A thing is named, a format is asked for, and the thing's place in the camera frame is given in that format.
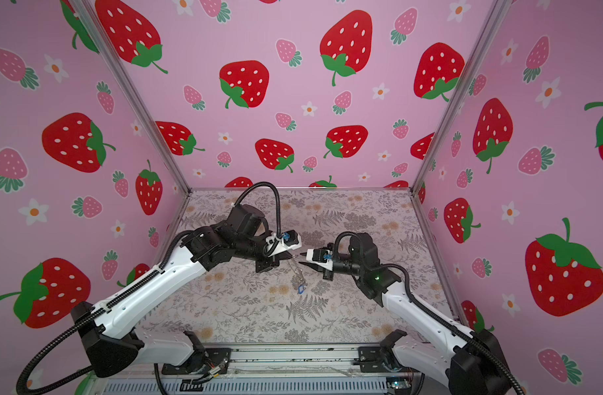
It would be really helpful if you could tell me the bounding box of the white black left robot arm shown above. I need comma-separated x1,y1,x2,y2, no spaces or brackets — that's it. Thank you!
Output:
16,182,302,394

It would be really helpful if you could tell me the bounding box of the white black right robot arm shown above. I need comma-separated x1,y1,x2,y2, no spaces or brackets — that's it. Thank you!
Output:
302,231,523,394

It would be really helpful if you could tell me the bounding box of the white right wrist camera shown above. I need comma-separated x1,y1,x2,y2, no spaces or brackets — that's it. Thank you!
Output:
303,248,334,271

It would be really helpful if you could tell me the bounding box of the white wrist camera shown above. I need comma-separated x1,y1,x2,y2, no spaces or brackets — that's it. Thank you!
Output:
265,230,302,257
303,248,334,271

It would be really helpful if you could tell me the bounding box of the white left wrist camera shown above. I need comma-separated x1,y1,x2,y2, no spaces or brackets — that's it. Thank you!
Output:
265,230,302,257

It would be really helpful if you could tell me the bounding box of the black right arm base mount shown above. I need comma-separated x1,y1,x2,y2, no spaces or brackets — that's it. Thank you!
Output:
352,329,419,374

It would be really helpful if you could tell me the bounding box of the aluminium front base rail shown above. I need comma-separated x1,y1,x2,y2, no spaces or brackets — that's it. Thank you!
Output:
93,342,497,381

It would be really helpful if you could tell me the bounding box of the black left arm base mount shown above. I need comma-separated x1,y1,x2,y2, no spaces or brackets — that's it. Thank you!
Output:
156,331,232,385

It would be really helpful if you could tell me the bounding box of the grey slotted cable duct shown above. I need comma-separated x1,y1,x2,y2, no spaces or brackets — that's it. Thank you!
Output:
98,377,401,395

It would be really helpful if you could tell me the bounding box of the left aluminium corner post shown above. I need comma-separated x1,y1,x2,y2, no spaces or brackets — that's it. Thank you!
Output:
71,0,191,196

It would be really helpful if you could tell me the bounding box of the aluminium corner post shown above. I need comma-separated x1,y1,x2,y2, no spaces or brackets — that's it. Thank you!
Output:
411,0,512,196
71,0,191,196

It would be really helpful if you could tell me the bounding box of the right aluminium corner post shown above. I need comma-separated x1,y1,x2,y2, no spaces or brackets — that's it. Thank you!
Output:
411,0,512,196

